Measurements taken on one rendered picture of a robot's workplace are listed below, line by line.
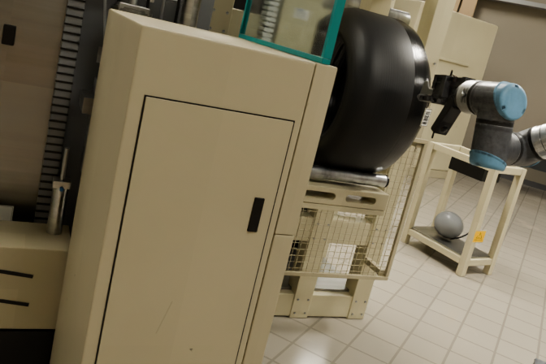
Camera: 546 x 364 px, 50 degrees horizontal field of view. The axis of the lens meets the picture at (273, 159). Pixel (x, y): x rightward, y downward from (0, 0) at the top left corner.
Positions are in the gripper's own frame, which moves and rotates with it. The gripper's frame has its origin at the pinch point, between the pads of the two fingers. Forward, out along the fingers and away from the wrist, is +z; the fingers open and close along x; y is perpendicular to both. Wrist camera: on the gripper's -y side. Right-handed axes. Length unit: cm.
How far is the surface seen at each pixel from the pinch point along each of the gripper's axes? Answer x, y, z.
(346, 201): 5.1, -37.1, 21.4
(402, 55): 2.9, 12.6, 9.6
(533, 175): -582, -46, 478
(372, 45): 13.4, 13.4, 11.0
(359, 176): 1.8, -28.3, 21.6
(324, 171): 15.4, -28.0, 21.7
